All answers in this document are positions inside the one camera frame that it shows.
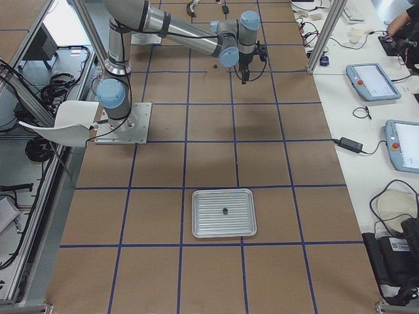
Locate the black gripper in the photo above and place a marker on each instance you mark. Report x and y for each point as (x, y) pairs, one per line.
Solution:
(245, 60)

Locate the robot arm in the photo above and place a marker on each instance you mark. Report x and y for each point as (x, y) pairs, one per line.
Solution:
(232, 42)

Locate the dark green curved part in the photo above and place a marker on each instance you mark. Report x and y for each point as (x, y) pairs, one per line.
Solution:
(190, 8)

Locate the black power adapter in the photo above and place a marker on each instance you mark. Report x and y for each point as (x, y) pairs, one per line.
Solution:
(351, 145)

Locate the blue teach pendant far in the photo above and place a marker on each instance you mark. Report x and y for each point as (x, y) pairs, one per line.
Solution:
(371, 82)

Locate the blue teach pendant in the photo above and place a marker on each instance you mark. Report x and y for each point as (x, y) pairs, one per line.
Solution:
(402, 144)
(371, 82)

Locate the blue teach pendant near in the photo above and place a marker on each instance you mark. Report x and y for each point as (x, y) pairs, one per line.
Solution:
(402, 144)

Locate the white plastic chair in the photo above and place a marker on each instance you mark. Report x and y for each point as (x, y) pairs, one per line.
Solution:
(72, 123)

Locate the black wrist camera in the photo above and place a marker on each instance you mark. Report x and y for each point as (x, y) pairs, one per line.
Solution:
(261, 51)

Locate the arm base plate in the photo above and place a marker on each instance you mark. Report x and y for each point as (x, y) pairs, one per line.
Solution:
(134, 129)
(142, 39)

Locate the aluminium frame post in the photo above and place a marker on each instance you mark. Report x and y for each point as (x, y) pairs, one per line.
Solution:
(330, 22)

